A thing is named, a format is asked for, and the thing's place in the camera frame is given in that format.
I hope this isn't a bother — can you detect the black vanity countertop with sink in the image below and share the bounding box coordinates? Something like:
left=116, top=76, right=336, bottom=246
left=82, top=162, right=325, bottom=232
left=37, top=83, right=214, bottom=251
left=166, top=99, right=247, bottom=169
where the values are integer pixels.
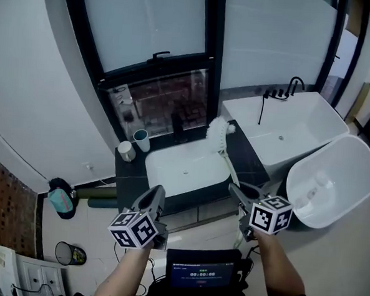
left=111, top=112, right=274, bottom=222

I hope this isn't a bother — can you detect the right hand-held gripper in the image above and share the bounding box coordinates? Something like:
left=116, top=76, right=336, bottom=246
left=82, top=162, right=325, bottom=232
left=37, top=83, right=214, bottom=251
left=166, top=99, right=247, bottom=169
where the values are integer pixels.
left=225, top=180, right=295, bottom=245

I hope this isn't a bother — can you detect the teal cup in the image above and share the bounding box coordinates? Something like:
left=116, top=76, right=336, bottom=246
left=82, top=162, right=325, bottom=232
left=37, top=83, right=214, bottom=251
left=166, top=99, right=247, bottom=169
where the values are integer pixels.
left=132, top=128, right=152, bottom=154

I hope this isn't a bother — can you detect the person's right forearm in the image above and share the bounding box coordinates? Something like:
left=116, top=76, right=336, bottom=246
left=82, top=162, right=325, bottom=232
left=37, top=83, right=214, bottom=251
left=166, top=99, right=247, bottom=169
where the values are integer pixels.
left=250, top=229, right=310, bottom=296

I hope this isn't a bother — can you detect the dark vanity cabinet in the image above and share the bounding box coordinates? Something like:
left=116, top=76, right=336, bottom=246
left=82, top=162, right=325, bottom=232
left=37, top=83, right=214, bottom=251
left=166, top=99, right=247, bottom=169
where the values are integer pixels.
left=117, top=184, right=242, bottom=236

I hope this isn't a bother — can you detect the brown cardboard sheet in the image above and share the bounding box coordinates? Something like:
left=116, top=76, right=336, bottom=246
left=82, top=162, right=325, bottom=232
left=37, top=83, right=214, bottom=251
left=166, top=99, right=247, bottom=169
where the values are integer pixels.
left=344, top=81, right=370, bottom=125

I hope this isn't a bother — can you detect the white rectangular sink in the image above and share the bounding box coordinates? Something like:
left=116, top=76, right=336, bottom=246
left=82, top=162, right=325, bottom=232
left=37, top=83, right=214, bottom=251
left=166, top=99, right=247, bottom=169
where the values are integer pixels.
left=143, top=135, right=233, bottom=201

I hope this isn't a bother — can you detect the black hand shower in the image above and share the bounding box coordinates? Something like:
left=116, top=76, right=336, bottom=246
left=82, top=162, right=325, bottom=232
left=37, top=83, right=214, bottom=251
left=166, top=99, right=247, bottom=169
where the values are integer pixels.
left=257, top=89, right=270, bottom=126

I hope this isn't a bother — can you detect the black tub faucet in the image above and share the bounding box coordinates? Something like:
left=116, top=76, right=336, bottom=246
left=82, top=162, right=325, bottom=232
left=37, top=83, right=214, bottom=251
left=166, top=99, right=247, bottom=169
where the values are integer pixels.
left=268, top=74, right=306, bottom=102

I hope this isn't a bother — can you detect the black display screen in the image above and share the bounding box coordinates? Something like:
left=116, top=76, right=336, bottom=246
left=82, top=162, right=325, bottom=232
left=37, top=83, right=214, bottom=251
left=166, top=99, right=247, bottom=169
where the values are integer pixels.
left=165, top=245, right=244, bottom=294

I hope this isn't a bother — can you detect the teal and pink backpack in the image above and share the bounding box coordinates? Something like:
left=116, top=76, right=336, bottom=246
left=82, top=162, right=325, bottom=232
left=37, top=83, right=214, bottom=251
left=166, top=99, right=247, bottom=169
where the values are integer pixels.
left=45, top=177, right=79, bottom=221

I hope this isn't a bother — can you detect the person's left forearm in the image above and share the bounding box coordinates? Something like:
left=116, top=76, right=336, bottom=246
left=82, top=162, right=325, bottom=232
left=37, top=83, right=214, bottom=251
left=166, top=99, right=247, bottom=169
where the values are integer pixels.
left=93, top=242, right=155, bottom=296

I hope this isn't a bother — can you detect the white oval bathtub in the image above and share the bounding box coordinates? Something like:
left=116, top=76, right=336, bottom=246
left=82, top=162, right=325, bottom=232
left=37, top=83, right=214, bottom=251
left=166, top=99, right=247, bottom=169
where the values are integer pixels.
left=283, top=131, right=370, bottom=232

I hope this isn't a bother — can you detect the white long-handled cleaning brush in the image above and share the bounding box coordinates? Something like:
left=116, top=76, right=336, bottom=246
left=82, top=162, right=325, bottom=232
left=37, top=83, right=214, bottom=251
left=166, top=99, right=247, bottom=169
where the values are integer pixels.
left=199, top=116, right=252, bottom=248

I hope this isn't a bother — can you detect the black window handle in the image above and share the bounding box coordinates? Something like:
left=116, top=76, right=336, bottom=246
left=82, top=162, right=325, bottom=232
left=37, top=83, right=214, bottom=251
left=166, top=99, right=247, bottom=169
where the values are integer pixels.
left=147, top=50, right=172, bottom=66

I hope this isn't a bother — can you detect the dark green rolled mat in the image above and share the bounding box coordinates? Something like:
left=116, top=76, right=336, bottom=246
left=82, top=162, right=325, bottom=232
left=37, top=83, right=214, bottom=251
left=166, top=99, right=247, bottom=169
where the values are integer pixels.
left=87, top=197, right=119, bottom=210
left=75, top=186, right=117, bottom=200

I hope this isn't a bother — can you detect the black framed window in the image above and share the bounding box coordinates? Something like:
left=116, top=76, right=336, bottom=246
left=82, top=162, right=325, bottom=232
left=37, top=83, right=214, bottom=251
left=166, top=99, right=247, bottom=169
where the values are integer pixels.
left=52, top=0, right=370, bottom=155

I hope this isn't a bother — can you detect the white mug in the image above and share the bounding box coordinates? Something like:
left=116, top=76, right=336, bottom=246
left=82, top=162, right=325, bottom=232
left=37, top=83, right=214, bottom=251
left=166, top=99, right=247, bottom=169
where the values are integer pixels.
left=117, top=140, right=137, bottom=163

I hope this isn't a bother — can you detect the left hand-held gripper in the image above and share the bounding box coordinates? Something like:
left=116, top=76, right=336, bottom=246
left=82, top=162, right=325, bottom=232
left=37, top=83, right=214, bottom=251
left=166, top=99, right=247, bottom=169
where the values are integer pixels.
left=106, top=182, right=173, bottom=252

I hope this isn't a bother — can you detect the white rectangular bathtub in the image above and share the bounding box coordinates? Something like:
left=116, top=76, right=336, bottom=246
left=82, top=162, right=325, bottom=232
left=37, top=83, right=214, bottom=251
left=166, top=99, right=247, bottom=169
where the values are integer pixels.
left=217, top=86, right=353, bottom=183

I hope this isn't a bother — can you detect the black wire waste bin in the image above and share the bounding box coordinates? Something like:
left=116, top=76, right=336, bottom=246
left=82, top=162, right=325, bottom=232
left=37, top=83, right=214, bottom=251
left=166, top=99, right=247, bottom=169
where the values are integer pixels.
left=54, top=241, right=89, bottom=267

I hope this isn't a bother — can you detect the white drawer cabinet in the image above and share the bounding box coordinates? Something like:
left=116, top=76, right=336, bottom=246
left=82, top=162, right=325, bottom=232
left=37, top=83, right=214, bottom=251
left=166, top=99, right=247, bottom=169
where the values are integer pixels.
left=0, top=242, right=70, bottom=296

